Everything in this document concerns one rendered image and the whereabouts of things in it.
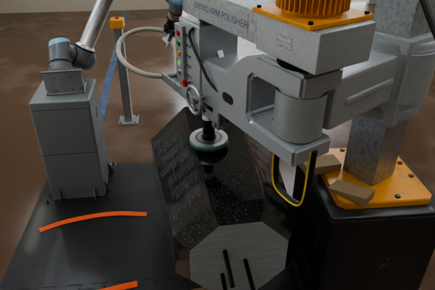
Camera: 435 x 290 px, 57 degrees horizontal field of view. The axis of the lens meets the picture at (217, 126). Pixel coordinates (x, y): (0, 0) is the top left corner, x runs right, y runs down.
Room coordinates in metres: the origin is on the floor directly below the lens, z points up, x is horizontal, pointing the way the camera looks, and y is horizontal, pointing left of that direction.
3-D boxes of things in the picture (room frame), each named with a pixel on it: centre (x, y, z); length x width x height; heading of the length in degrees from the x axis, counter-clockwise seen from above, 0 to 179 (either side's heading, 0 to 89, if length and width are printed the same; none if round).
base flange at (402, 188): (1.75, -0.82, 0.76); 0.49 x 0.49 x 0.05; 6
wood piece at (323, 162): (1.77, -0.56, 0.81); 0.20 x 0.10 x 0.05; 104
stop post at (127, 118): (3.70, 0.94, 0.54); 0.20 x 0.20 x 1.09; 6
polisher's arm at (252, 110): (1.56, -0.15, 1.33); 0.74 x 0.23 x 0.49; 33
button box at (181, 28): (1.89, 0.18, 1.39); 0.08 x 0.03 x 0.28; 33
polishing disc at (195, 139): (1.90, 0.05, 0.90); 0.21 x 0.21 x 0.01
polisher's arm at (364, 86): (1.62, -0.66, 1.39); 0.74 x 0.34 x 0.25; 129
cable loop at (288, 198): (1.34, -0.31, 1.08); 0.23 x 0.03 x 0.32; 33
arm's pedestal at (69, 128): (2.62, 1.11, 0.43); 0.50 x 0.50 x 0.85; 8
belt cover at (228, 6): (1.60, -0.14, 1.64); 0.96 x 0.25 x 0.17; 33
